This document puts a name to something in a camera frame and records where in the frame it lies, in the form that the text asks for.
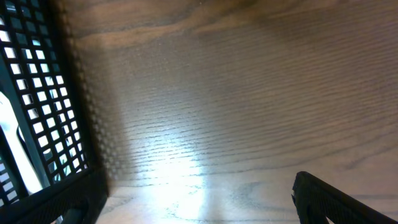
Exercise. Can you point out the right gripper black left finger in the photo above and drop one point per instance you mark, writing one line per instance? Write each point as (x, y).
(79, 198)

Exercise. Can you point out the dark green plastic basket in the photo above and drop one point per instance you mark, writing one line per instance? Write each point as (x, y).
(37, 79)

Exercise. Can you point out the white plastic fork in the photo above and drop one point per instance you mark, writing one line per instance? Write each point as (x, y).
(10, 126)

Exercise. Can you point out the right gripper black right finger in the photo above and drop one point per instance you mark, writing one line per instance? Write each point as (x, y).
(318, 202)

